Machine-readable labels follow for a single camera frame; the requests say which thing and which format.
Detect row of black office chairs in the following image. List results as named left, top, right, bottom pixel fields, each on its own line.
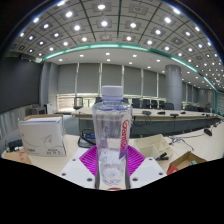
left=73, top=95, right=218, bottom=113

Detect beige desk organizer tray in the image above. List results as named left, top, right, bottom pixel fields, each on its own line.
left=133, top=133, right=175, bottom=163

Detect small grey monitor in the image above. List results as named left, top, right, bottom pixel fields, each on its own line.
left=30, top=103, right=48, bottom=116

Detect black marker in organizer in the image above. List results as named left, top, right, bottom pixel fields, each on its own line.
left=154, top=152, right=170, bottom=162

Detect recessed ceiling lights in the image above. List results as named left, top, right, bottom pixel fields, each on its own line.
left=16, top=0, right=224, bottom=79

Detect thin black cable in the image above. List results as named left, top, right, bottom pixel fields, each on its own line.
left=169, top=134, right=196, bottom=152

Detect black desk microphone base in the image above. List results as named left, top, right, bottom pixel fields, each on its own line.
left=203, top=127, right=214, bottom=137

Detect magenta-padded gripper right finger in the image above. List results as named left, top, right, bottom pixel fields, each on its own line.
left=124, top=144, right=167, bottom=190

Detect white printed paper carton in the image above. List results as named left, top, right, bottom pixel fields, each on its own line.
left=17, top=114, right=68, bottom=158

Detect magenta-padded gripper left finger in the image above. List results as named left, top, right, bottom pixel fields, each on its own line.
left=57, top=144, right=101, bottom=190

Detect black device with cables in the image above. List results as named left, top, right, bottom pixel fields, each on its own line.
left=7, top=138, right=24, bottom=153

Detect long curved conference desk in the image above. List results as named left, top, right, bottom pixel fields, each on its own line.
left=70, top=106, right=223, bottom=138

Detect black desk conference unit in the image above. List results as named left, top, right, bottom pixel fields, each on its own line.
left=77, top=129, right=98, bottom=149

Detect clear plastic water bottle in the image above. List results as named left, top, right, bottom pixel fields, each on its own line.
left=91, top=85, right=133, bottom=187

